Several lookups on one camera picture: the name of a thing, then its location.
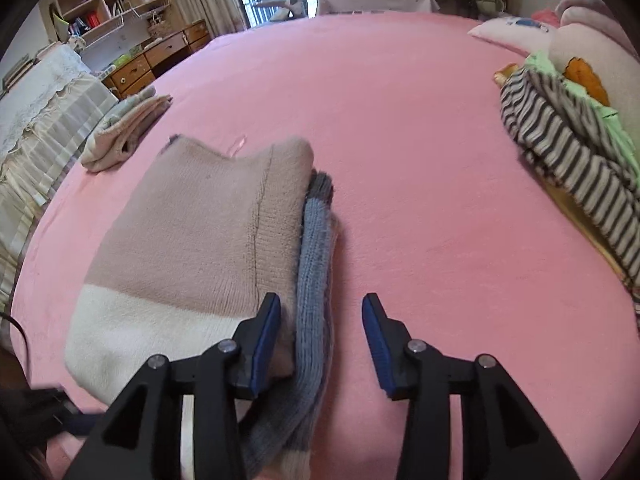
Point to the striped garment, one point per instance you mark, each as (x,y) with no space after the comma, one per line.
(565,150)

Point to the wooden wall shelf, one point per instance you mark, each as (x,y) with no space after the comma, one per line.
(100,5)

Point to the table with pale cloth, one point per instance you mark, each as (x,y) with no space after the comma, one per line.
(375,4)

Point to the pink printed pillow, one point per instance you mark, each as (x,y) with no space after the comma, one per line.
(505,32)

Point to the pink bed blanket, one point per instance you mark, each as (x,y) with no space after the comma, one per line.
(425,160)

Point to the folded beige green garment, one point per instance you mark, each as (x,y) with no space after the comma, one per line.
(120,130)

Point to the wooden desk with drawers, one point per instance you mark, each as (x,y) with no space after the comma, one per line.
(135,72)

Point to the colour block knit sweater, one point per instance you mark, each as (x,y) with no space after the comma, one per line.
(200,240)

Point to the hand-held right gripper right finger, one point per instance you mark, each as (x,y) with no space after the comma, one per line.
(377,345)

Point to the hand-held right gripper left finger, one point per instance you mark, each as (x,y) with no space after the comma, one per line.
(265,345)

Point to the beige plush cushion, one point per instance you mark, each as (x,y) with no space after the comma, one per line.
(585,45)

